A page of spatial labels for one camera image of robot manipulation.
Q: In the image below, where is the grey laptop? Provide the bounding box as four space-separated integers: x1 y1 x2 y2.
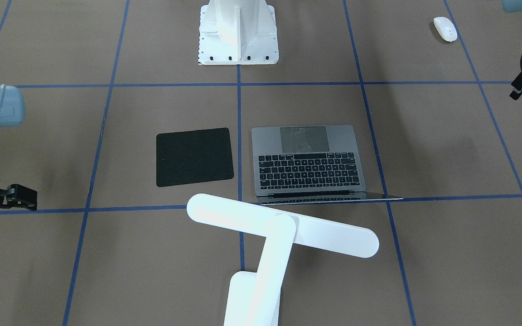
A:
252 125 399 206

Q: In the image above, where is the black mouse pad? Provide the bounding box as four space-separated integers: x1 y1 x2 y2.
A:
156 128 235 187

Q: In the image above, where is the white pedestal column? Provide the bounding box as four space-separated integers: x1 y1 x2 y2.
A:
198 0 280 65

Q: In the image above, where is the white computer mouse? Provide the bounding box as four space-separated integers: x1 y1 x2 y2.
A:
433 16 458 43

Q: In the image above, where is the white desk lamp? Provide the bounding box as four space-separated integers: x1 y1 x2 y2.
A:
186 193 379 326

